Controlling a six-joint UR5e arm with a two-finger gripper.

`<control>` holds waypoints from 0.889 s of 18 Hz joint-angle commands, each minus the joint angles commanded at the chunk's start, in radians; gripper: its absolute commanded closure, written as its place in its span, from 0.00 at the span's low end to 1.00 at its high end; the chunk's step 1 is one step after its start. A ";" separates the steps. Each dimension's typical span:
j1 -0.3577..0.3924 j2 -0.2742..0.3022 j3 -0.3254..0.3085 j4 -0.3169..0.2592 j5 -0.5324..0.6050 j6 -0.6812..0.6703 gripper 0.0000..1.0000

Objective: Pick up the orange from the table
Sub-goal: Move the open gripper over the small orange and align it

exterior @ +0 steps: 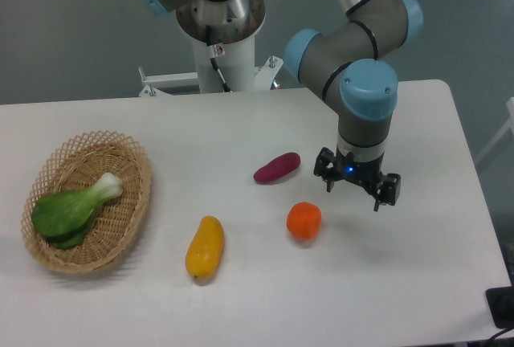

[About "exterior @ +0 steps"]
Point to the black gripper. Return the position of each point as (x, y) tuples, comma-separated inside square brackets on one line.
[(332, 168)]

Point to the orange fruit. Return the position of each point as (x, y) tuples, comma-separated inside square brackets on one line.
[(304, 220)]

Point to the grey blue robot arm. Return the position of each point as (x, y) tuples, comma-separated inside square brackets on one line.
[(344, 69)]

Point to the purple sweet potato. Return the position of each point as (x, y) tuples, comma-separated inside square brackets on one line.
[(277, 168)]

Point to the yellow mango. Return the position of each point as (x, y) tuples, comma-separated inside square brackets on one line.
[(205, 250)]

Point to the black device at edge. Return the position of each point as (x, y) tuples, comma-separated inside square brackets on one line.
[(500, 303)]

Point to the woven wicker basket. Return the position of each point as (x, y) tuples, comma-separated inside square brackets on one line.
[(77, 164)]

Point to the green bok choy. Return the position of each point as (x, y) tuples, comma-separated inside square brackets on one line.
[(64, 218)]

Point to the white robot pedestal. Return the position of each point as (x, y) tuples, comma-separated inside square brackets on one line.
[(222, 37)]

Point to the white frame at right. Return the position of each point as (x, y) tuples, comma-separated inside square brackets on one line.
[(499, 140)]

